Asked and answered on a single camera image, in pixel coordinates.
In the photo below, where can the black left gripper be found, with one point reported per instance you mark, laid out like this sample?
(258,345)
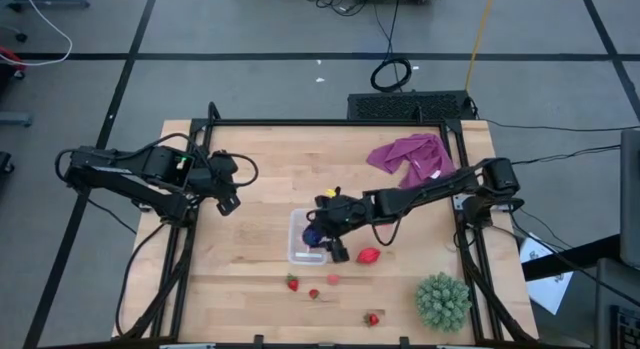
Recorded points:
(205,181)

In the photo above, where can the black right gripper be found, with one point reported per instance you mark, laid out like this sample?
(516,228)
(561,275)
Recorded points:
(345,211)

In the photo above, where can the purple toy grape bunch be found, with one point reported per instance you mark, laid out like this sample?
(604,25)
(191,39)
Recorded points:
(312,236)

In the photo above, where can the pink toy peach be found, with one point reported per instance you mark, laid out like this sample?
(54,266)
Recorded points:
(333,279)

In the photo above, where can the small strawberry with long stem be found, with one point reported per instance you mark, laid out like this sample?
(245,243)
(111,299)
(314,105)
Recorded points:
(314,294)

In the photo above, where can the large textured red strawberry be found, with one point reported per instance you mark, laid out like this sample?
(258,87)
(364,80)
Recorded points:
(293,284)

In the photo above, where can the small red toy strawberry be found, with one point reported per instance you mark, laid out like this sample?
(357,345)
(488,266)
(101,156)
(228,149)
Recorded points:
(372,320)

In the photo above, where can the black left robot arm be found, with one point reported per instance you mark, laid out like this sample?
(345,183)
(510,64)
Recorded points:
(100,174)

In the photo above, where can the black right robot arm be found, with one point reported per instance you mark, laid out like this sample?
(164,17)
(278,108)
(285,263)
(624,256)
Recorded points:
(425,194)

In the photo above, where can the clear plastic tupperware container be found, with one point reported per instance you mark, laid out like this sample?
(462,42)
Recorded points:
(295,224)

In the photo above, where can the purple cloth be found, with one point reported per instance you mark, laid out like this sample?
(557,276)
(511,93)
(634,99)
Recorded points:
(415,156)

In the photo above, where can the black computer case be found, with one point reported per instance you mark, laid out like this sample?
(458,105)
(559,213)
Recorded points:
(410,106)

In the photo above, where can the green succulent plant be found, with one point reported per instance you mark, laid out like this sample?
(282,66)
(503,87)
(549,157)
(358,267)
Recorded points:
(443,303)

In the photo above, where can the white paper sheet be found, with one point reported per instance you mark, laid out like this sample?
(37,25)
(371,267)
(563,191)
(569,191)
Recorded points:
(547,289)

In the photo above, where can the red object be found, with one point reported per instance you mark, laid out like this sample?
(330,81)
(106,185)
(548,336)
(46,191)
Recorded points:
(10,56)

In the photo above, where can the grey metal furniture base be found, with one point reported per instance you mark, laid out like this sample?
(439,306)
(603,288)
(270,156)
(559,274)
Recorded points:
(55,1)

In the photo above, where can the black desk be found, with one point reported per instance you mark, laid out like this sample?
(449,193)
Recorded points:
(615,289)

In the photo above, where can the grey monitor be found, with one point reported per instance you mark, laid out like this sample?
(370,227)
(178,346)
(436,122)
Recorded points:
(631,199)

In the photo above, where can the black keyboard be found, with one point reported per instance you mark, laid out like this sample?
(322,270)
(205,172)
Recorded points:
(627,329)

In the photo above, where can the black metal table frame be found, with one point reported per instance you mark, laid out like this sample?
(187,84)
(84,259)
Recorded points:
(325,123)

